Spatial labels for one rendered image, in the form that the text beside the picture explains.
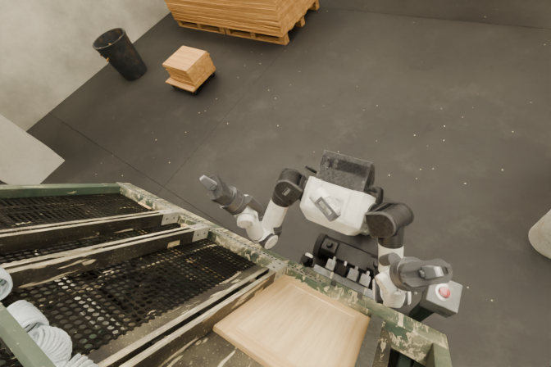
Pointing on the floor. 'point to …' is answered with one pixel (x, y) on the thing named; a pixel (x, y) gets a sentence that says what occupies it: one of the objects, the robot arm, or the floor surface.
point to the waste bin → (120, 53)
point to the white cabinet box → (24, 156)
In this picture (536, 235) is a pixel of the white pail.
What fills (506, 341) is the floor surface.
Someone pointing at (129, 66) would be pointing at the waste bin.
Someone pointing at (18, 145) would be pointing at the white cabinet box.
